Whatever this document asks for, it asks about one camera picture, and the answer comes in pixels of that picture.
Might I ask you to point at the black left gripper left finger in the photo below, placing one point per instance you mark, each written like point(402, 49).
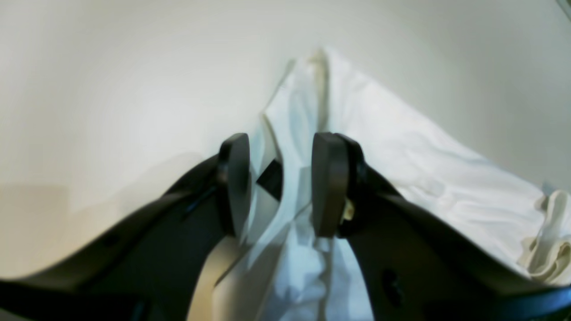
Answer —
point(146, 267)

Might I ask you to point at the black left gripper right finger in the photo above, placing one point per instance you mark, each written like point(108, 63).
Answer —
point(415, 266)

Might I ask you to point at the white t-shirt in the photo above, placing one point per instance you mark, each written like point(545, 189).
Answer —
point(288, 273)

